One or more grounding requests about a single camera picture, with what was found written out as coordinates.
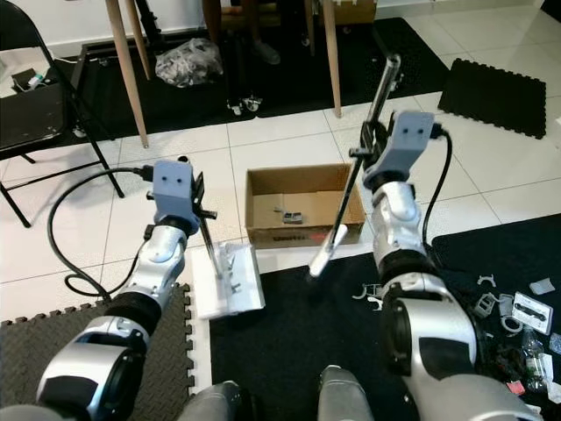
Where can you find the dark grey foam puzzle mat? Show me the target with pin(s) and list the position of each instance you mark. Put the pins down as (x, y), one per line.
(35, 360)

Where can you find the brown wooden crate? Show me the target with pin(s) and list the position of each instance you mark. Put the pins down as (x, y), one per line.
(355, 9)

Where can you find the clear plastic bottle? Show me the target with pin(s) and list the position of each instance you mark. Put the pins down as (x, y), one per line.
(533, 360)

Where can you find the grey crumpled plastic bag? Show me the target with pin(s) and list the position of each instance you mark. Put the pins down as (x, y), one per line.
(188, 63)

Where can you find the black rubber floor mat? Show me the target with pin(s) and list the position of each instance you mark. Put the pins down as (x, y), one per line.
(289, 79)

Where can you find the black wheeled stand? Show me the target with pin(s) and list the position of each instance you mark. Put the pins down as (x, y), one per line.
(237, 88)

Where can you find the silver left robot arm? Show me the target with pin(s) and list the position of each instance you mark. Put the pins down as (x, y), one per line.
(162, 263)

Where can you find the black foam tile stack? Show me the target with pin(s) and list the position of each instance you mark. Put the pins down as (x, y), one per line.
(491, 98)

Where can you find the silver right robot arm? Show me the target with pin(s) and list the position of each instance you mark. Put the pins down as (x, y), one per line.
(438, 342)

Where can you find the grey and white plastic clip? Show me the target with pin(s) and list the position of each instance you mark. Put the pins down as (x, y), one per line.
(370, 298)

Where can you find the grey robot left leg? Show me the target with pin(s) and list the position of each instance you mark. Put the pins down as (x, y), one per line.
(219, 403)

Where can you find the grey robot leg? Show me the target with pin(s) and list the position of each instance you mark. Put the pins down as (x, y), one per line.
(346, 399)
(219, 403)

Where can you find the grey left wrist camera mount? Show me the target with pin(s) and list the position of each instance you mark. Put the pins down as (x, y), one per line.
(173, 189)

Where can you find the grey robot right leg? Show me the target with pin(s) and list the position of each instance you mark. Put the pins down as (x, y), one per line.
(346, 399)

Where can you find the person in pink shirt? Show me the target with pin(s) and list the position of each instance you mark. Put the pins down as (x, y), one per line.
(241, 22)

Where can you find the black folding chair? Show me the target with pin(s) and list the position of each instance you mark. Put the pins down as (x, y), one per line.
(35, 114)

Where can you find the black rug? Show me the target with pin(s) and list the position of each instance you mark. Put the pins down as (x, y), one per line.
(298, 342)

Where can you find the white card black part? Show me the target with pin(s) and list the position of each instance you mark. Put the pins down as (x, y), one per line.
(532, 311)

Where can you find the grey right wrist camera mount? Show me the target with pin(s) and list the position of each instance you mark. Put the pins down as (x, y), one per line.
(408, 140)

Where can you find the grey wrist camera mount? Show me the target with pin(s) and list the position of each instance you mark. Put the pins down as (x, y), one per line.
(173, 189)
(408, 140)

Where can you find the brown cardboard box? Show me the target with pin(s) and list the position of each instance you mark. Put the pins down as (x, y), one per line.
(302, 189)

